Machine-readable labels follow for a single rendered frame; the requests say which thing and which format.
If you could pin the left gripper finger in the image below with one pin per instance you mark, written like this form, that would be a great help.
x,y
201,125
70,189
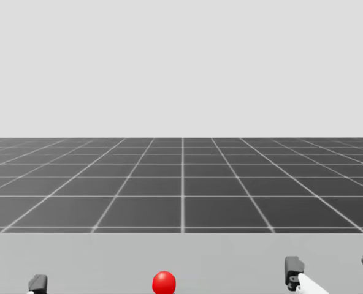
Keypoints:
x,y
38,283

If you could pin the glossy round ball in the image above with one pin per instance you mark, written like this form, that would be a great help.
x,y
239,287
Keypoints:
x,y
164,283

